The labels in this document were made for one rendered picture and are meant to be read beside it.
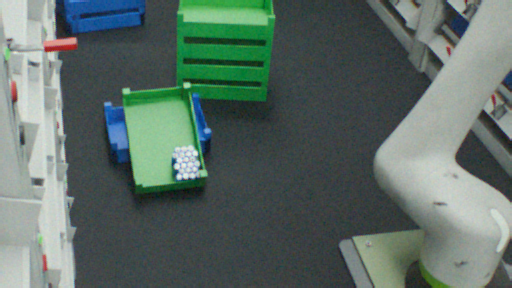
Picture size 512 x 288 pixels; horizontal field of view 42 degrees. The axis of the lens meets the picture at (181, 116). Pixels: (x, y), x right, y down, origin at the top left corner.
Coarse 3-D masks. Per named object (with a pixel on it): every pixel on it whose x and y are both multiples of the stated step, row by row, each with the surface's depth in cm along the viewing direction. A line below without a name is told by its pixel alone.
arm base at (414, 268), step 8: (416, 264) 128; (504, 264) 128; (408, 272) 130; (416, 272) 127; (496, 272) 125; (504, 272) 125; (408, 280) 128; (416, 280) 126; (424, 280) 124; (496, 280) 124; (504, 280) 124
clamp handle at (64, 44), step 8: (56, 40) 72; (64, 40) 72; (72, 40) 72; (16, 48) 71; (24, 48) 71; (32, 48) 71; (40, 48) 71; (48, 48) 71; (56, 48) 72; (64, 48) 72; (72, 48) 72
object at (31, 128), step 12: (0, 0) 83; (12, 0) 84; (24, 0) 85; (12, 12) 81; (24, 12) 82; (12, 24) 79; (24, 24) 80; (12, 36) 77; (24, 36) 78; (24, 60) 74; (24, 72) 72; (24, 84) 71; (24, 96) 69; (24, 108) 67; (24, 120) 58; (24, 132) 58; (36, 132) 59
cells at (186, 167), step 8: (176, 152) 189; (184, 152) 189; (192, 152) 189; (176, 160) 188; (184, 160) 188; (192, 160) 188; (176, 168) 186; (184, 168) 187; (192, 168) 187; (176, 176) 185; (184, 176) 185; (192, 176) 186
